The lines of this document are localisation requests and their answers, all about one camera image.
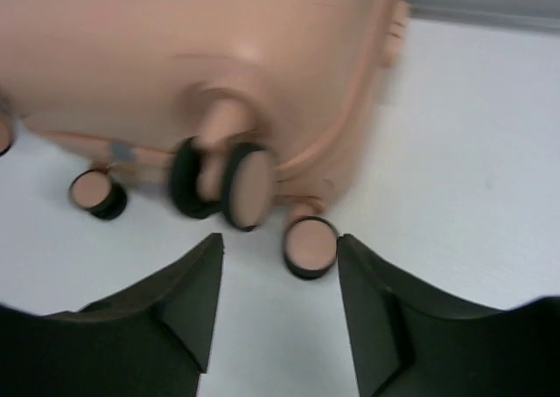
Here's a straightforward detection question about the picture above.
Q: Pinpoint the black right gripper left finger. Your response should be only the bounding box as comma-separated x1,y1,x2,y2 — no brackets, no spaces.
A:
1,233,224,396

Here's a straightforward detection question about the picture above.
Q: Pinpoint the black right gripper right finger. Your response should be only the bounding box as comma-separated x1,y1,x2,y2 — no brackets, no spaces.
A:
339,234,559,396

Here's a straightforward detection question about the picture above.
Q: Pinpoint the pink suitcase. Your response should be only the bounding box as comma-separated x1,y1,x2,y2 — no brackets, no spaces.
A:
1,0,410,280

